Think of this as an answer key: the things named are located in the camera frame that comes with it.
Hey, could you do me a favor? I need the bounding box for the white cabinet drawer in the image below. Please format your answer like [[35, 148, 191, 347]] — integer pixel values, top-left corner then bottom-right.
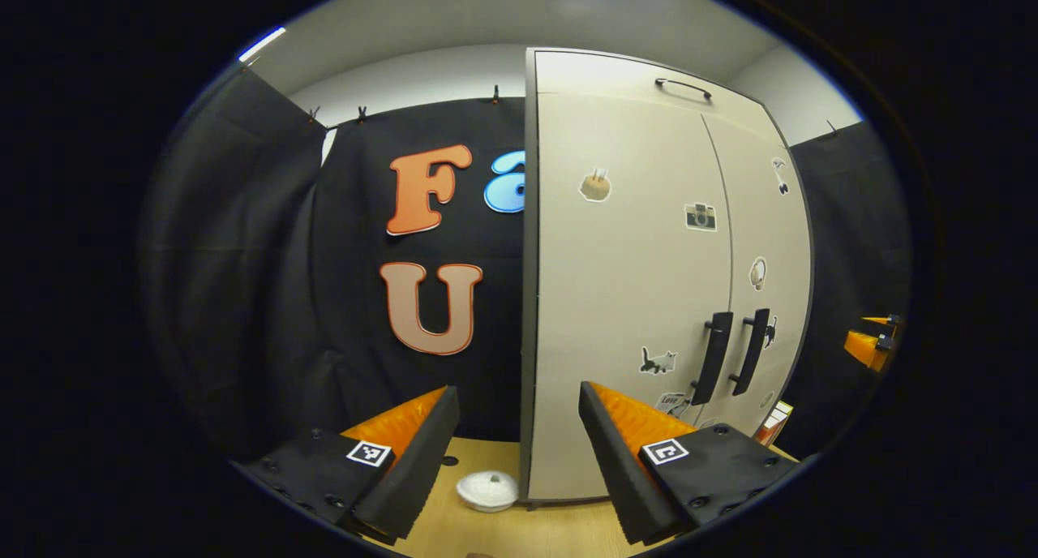
[[531, 49, 767, 114]]

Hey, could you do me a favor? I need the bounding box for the black drawer handle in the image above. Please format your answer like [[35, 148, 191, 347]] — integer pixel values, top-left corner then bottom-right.
[[654, 77, 714, 101]]

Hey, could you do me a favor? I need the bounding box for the orange and white box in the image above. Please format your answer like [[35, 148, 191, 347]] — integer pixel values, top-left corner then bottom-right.
[[753, 400, 794, 447]]

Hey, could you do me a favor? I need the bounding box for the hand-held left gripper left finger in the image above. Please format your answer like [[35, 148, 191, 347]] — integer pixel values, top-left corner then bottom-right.
[[231, 385, 461, 543]]

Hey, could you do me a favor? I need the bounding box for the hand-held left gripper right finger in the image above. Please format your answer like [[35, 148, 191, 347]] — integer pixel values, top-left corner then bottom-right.
[[578, 381, 800, 545]]

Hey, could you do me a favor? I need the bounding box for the black door handle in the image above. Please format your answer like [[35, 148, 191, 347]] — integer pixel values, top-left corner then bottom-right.
[[691, 311, 735, 406], [728, 307, 771, 397]]

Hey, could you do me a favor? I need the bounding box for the white shoe cabinet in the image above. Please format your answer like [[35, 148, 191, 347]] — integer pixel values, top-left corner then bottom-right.
[[519, 47, 816, 506]]

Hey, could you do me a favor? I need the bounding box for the white round bowl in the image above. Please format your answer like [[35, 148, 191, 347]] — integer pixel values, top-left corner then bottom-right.
[[456, 470, 520, 513]]

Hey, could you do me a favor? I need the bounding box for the ceiling strip light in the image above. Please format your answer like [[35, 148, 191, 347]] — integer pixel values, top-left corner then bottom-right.
[[238, 27, 287, 63]]

